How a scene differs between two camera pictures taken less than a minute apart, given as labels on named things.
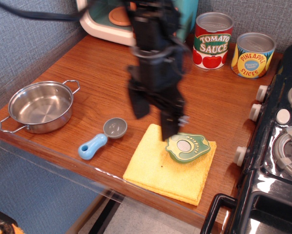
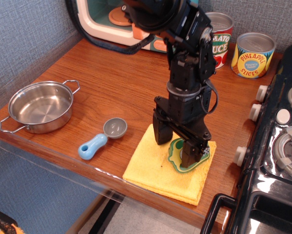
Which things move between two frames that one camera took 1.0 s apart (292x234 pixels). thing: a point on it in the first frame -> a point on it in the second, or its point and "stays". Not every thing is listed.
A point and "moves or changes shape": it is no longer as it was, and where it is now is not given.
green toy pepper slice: [183, 147] moves or changes shape
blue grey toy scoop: [114, 128] stays
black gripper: [155, 75] -> [183, 113]
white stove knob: [261, 92] stays
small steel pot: [41, 107] stays
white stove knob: [239, 155] stays
